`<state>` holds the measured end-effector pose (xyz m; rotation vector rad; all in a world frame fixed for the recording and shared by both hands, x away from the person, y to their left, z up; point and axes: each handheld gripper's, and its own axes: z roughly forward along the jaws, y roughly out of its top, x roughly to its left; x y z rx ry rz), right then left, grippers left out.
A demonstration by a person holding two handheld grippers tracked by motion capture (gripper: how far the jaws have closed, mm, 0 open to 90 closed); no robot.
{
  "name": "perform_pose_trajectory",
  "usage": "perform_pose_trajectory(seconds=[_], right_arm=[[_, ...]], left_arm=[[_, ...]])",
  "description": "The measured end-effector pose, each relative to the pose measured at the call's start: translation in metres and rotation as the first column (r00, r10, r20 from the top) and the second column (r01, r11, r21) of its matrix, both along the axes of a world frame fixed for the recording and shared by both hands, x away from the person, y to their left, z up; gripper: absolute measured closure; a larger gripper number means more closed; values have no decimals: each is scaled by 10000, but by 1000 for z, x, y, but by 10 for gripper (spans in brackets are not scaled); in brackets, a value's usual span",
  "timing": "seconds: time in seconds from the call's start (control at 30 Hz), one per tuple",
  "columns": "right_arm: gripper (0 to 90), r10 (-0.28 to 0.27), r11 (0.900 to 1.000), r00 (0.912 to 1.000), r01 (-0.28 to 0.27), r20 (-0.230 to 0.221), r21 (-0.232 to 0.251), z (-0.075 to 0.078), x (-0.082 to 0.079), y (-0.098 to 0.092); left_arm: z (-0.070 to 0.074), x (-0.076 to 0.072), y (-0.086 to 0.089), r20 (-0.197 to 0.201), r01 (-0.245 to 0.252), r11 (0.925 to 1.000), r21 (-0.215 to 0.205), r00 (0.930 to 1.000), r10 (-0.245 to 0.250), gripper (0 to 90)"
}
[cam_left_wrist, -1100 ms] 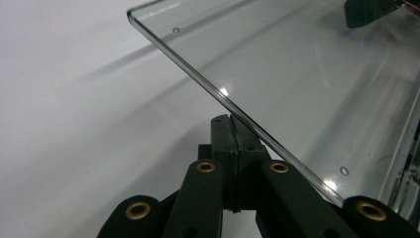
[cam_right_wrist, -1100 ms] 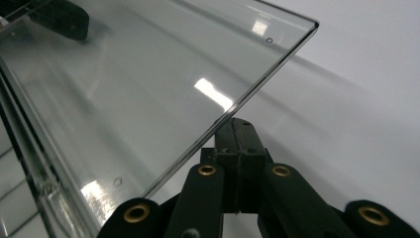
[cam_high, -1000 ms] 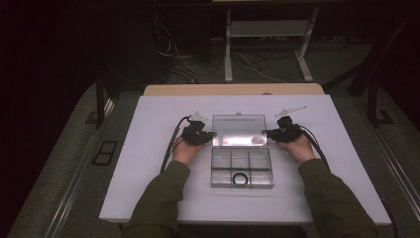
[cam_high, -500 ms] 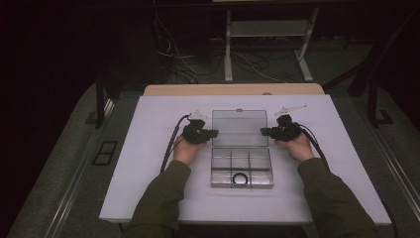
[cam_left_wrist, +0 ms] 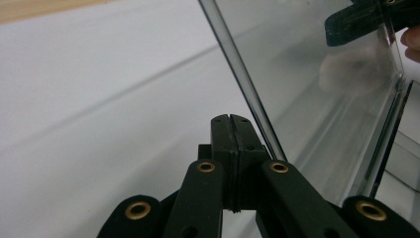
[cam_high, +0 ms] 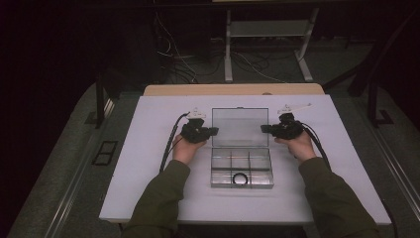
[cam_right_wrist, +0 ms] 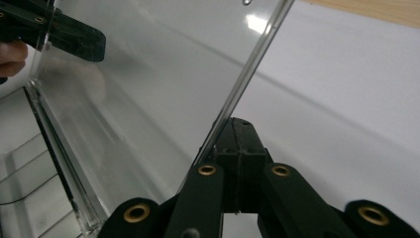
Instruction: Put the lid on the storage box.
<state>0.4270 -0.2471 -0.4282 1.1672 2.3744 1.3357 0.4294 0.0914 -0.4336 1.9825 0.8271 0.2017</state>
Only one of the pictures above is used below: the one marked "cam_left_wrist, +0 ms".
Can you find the wooden table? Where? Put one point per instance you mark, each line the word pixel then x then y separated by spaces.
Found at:
pixel 33 8

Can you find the white foam board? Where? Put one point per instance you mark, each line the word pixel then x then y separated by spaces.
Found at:
pixel 99 115

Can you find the clear plastic compartment box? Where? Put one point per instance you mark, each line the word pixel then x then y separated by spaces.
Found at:
pixel 297 82

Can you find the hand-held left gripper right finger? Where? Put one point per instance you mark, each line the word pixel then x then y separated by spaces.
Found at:
pixel 246 142

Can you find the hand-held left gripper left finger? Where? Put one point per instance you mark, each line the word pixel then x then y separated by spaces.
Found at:
pixel 224 139

